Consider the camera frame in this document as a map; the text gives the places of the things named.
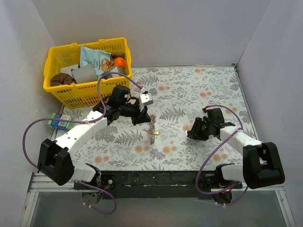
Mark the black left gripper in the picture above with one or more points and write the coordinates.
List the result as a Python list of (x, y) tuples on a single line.
[(138, 113)]

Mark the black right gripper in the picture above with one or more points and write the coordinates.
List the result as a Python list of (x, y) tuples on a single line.
[(201, 128)]

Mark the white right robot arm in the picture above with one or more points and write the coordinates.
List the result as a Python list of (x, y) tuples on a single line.
[(261, 164)]

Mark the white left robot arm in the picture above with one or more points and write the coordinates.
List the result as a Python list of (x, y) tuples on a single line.
[(55, 157)]

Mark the orange fruit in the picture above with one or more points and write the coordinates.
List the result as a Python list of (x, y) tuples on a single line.
[(120, 62)]

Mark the light blue chips bag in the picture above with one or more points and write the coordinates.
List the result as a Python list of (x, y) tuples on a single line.
[(98, 59)]

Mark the yellow plastic basket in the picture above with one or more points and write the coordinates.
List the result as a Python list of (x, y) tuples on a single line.
[(86, 94)]

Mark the grey cardboard box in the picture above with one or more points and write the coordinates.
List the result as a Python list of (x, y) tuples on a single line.
[(84, 74)]

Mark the green blue carton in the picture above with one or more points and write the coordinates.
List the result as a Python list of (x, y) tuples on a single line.
[(60, 122)]

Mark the white box in basket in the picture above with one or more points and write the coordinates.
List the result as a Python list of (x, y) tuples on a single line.
[(68, 70)]

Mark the brown round bun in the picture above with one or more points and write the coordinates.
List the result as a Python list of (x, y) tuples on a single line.
[(61, 79)]

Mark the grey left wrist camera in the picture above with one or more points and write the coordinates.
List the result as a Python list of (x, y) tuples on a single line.
[(145, 99)]

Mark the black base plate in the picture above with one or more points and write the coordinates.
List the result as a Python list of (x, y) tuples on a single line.
[(151, 184)]

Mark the aluminium frame rail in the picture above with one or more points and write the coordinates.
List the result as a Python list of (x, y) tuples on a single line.
[(208, 186)]

